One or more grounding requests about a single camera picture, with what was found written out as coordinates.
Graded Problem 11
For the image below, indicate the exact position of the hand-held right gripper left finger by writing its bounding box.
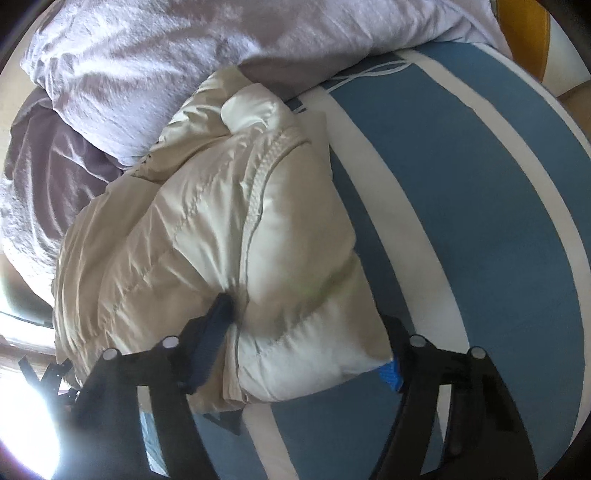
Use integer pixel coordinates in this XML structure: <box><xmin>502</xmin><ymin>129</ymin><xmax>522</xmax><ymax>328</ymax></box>
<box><xmin>69</xmin><ymin>293</ymin><xmax>236</xmax><ymax>480</ymax></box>

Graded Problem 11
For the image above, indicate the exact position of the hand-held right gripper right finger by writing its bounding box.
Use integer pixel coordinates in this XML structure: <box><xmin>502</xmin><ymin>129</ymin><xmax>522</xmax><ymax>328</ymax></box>
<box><xmin>373</xmin><ymin>316</ymin><xmax>539</xmax><ymax>480</ymax></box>

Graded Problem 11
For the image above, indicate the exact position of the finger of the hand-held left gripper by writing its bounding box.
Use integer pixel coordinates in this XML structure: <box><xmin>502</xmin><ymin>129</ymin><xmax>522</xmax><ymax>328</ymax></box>
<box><xmin>18</xmin><ymin>356</ymin><xmax>77</xmax><ymax>408</ymax></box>

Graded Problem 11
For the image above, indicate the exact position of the white puffer jacket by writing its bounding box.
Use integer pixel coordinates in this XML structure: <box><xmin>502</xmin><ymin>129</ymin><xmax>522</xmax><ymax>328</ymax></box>
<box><xmin>53</xmin><ymin>65</ymin><xmax>398</xmax><ymax>412</ymax></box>

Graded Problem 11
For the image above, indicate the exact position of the blue white striped bed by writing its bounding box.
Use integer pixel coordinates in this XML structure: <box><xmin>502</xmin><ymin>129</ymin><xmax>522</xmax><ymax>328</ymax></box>
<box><xmin>139</xmin><ymin>39</ymin><xmax>591</xmax><ymax>480</ymax></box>

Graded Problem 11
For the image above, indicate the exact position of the lavender pillow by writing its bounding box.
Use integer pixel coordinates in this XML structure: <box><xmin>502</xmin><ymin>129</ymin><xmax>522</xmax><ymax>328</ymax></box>
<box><xmin>21</xmin><ymin>0</ymin><xmax>511</xmax><ymax>172</ymax></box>
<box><xmin>0</xmin><ymin>87</ymin><xmax>127</xmax><ymax>308</ymax></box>

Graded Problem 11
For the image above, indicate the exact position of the wooden framed glass door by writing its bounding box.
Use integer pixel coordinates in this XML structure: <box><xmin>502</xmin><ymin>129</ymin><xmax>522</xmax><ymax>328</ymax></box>
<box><xmin>490</xmin><ymin>0</ymin><xmax>553</xmax><ymax>78</ymax></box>

